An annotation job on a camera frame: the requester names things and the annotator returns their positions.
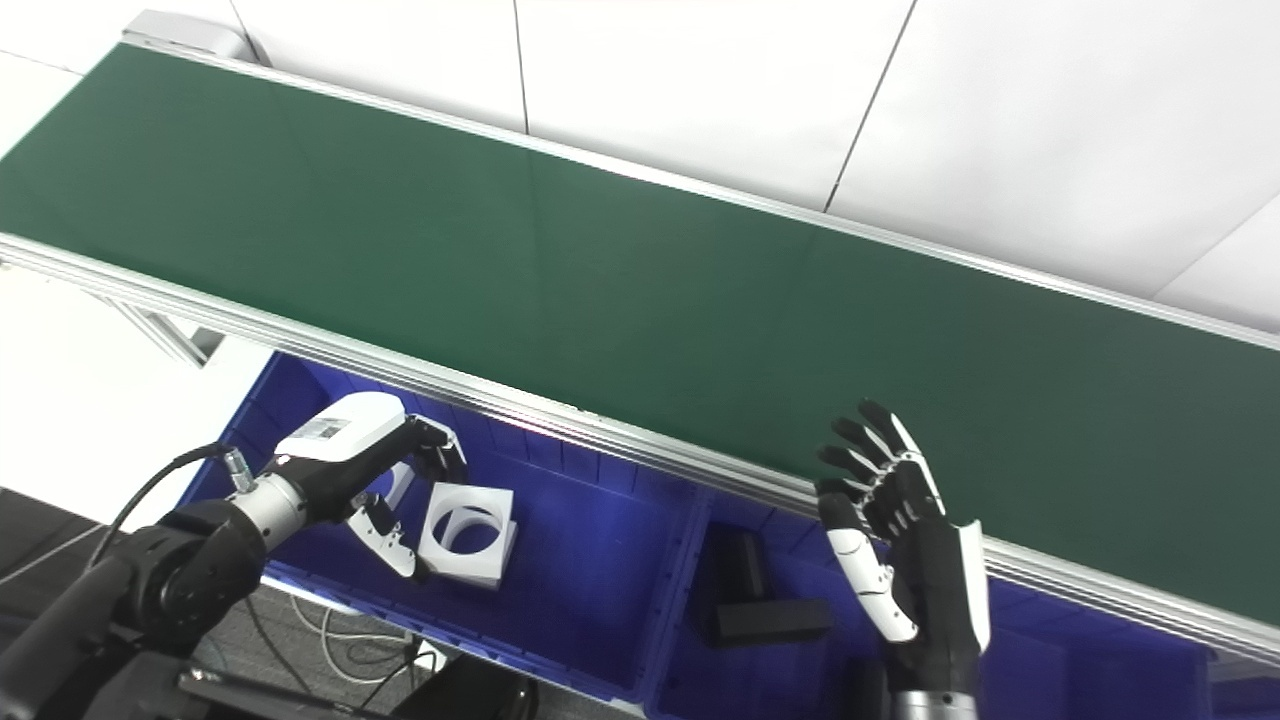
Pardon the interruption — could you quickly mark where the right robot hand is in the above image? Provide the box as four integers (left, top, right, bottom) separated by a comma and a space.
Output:
815, 400, 991, 691

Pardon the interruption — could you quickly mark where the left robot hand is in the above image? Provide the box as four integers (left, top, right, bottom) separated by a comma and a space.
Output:
270, 392, 469, 581

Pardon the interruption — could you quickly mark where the flat black block part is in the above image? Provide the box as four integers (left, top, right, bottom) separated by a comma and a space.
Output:
705, 597, 836, 646

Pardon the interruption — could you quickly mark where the blue bin with black parts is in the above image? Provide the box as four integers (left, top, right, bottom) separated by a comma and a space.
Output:
645, 490, 1216, 720

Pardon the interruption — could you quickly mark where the aluminium conveyor leg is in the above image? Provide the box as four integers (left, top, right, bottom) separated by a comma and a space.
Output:
100, 295, 226, 366

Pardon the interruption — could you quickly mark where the blue bin with white parts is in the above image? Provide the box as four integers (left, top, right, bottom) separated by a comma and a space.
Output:
180, 350, 716, 706

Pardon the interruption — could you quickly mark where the black floor equipment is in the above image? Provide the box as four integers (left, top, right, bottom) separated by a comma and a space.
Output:
395, 678, 541, 720

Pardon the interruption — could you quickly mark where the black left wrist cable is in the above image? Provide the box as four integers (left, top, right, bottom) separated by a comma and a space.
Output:
85, 443, 251, 571

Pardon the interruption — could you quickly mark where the white floor cable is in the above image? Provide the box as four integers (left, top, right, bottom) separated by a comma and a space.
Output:
318, 598, 446, 686

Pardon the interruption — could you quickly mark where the green conveyor belt aluminium frame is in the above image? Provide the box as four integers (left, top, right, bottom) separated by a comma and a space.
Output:
0, 10, 1280, 666

